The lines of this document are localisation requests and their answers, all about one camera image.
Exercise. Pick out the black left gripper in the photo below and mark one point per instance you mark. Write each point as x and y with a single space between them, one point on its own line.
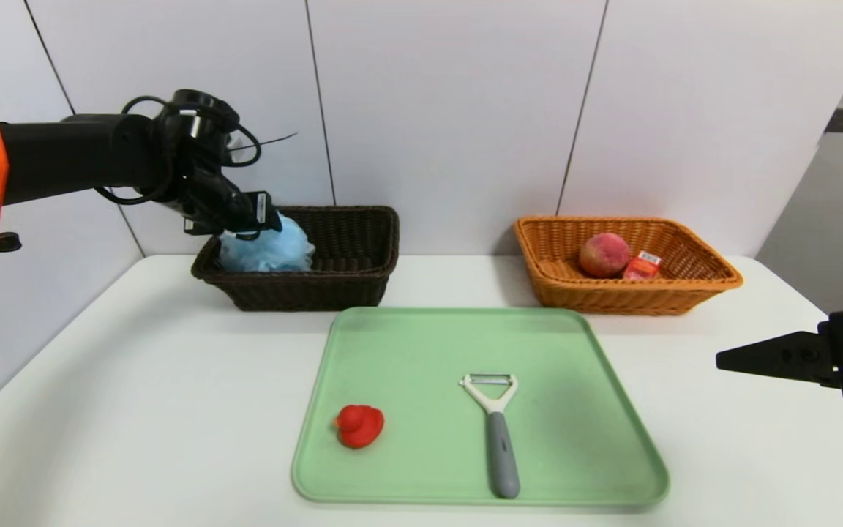
262 209

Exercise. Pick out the light blue bath loofah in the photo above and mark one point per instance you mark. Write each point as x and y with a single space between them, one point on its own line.
275 252

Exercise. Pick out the red drink carton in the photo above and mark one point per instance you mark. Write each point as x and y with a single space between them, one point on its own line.
641 269

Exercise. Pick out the pink yellow peach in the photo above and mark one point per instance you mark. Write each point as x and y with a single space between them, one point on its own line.
603 256

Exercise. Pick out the dark brown wicker basket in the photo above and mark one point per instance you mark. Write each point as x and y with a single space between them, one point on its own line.
319 293

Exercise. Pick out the orange wicker basket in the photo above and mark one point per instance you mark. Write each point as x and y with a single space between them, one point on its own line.
612 300

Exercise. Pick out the light green plastic tray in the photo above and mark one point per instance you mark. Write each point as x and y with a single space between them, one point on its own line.
429 351

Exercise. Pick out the red rubber duck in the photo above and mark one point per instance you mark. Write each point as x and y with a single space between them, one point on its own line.
359 428

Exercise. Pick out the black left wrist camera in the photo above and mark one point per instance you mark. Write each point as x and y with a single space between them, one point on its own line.
202 110

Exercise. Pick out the dark wall fixture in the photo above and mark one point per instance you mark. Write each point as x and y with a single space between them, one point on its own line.
838 121

